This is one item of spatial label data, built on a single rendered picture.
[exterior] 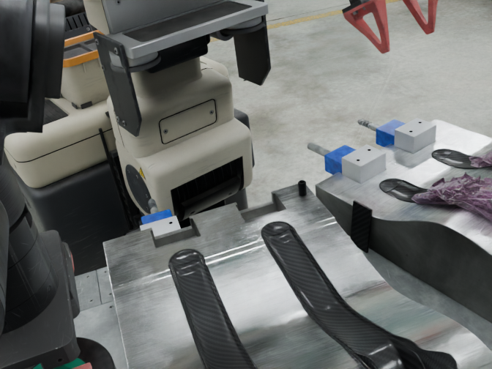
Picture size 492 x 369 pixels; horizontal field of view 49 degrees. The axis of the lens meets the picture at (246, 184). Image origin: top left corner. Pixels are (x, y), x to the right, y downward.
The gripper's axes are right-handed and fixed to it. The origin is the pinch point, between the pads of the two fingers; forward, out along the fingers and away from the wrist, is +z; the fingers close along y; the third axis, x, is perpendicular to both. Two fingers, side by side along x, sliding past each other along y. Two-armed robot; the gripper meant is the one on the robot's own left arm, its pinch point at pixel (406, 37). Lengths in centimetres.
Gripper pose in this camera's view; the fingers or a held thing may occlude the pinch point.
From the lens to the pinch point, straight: 84.7
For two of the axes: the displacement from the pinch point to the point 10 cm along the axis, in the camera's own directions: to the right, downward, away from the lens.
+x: -4.7, 0.4, 8.8
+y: 8.0, -4.0, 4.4
